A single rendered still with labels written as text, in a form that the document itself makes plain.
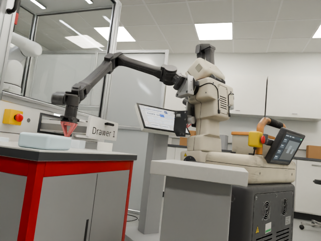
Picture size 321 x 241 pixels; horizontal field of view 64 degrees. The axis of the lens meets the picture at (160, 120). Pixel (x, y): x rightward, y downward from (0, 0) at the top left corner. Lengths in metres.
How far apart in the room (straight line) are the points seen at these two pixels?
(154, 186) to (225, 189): 1.67
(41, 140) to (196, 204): 0.48
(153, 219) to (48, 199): 1.74
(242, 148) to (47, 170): 0.92
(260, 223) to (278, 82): 3.79
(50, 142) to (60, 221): 0.26
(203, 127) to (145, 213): 1.16
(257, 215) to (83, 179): 0.75
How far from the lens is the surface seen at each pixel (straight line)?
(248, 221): 1.20
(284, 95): 4.84
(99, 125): 1.44
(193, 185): 0.80
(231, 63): 5.32
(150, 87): 3.30
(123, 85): 3.45
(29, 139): 0.82
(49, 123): 1.56
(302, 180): 4.42
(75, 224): 0.97
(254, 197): 1.21
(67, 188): 0.89
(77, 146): 1.24
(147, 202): 2.43
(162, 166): 0.78
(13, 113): 1.42
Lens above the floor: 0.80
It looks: 6 degrees up
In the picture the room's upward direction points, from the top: 6 degrees clockwise
